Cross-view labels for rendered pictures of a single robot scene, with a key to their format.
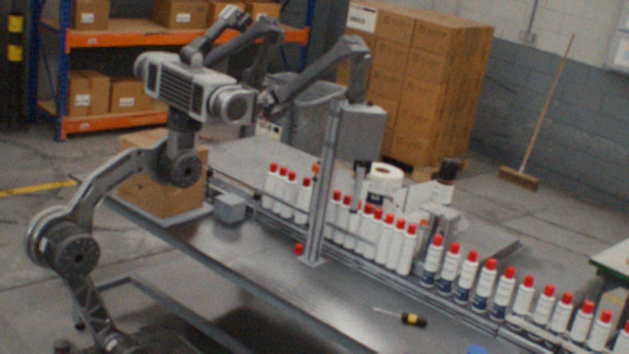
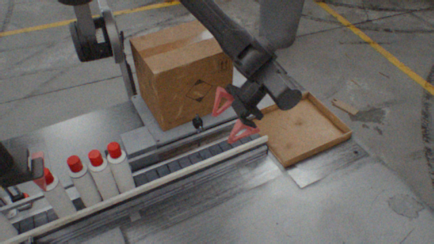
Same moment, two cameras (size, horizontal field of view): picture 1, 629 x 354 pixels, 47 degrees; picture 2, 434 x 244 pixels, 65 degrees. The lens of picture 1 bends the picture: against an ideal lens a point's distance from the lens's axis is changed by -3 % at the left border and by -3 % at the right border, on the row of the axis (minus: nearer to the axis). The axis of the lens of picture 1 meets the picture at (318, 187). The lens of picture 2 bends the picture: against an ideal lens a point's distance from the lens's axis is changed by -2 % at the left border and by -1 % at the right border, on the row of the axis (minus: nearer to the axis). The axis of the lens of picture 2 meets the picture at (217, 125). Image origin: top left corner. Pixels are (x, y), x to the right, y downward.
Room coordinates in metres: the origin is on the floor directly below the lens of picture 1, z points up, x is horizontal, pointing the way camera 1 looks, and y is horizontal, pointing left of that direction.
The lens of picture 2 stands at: (3.51, -0.21, 1.78)
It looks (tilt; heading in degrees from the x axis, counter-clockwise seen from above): 46 degrees down; 116
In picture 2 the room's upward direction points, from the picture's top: straight up
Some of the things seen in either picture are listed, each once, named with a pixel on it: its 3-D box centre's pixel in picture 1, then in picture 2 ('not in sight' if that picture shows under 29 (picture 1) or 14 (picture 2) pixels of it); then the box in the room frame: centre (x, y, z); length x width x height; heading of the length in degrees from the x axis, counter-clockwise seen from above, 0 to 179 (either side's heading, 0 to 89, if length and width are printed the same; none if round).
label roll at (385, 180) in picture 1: (379, 184); not in sight; (3.32, -0.29, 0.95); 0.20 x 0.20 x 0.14
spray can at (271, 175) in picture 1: (270, 185); (121, 169); (2.99, 0.20, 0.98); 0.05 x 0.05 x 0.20
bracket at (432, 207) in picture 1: (440, 210); not in sight; (2.62, -0.47, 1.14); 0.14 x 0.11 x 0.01; 54
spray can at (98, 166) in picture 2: (280, 189); (103, 176); (2.96, 0.16, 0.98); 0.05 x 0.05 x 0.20
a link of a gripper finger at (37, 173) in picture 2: not in sight; (29, 177); (3.02, -0.03, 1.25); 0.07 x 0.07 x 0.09; 48
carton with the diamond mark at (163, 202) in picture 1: (161, 172); (183, 73); (2.92, 0.67, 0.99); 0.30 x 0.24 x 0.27; 56
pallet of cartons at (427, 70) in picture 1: (408, 87); not in sight; (6.81, -0.67, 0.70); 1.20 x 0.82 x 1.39; 54
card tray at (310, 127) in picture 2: not in sight; (298, 125); (3.38, 0.73, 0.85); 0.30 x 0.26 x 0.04; 54
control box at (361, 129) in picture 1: (357, 132); not in sight; (2.66, -0.11, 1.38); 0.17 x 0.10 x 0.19; 109
